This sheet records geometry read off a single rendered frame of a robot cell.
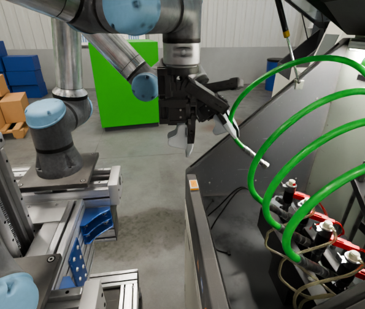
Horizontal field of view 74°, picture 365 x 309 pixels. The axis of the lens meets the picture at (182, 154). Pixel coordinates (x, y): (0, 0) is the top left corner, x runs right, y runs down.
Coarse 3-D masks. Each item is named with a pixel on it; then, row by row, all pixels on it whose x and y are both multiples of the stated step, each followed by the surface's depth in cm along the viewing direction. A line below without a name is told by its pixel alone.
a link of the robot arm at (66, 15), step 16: (16, 0) 34; (32, 0) 34; (48, 0) 35; (64, 0) 37; (80, 0) 38; (48, 16) 39; (64, 16) 39; (80, 16) 40; (96, 16) 40; (96, 32) 45
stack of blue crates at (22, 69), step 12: (0, 48) 528; (0, 60) 524; (12, 60) 529; (24, 60) 533; (36, 60) 557; (0, 72) 535; (12, 72) 537; (24, 72) 540; (36, 72) 553; (12, 84) 548; (24, 84) 551; (36, 84) 554; (36, 96) 570
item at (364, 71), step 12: (300, 60) 59; (312, 60) 58; (324, 60) 57; (336, 60) 57; (348, 60) 56; (276, 72) 62; (360, 72) 57; (252, 84) 65; (240, 96) 67; (240, 144) 73
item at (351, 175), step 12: (360, 168) 35; (336, 180) 36; (348, 180) 36; (324, 192) 37; (312, 204) 37; (300, 216) 38; (288, 228) 40; (288, 240) 41; (288, 252) 42; (300, 264) 44; (312, 264) 44; (324, 276) 46
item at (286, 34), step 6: (276, 0) 73; (276, 6) 75; (282, 6) 74; (282, 12) 75; (282, 18) 75; (282, 24) 76; (282, 30) 78; (288, 30) 77; (288, 36) 78; (288, 42) 79; (294, 66) 82; (300, 84) 85
